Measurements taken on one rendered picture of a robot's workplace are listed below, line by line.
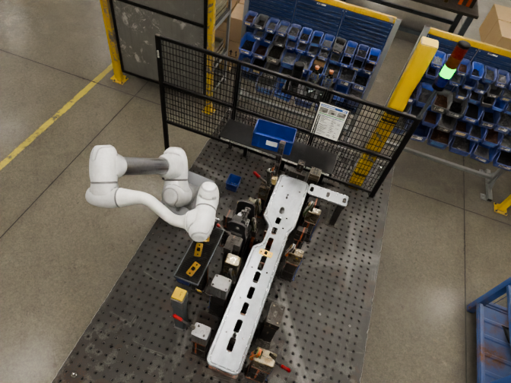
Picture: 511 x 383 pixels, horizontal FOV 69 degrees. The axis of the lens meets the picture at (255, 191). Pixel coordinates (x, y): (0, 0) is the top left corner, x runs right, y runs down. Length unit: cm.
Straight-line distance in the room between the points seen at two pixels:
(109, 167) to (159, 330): 102
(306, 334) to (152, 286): 102
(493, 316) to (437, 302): 43
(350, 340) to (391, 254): 148
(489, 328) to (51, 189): 407
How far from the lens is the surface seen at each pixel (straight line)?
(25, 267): 366
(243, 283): 223
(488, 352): 372
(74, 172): 415
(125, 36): 472
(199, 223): 173
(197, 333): 206
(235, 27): 501
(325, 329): 256
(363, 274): 281
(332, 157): 292
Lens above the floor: 303
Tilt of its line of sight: 51 degrees down
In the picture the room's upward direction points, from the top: 12 degrees clockwise
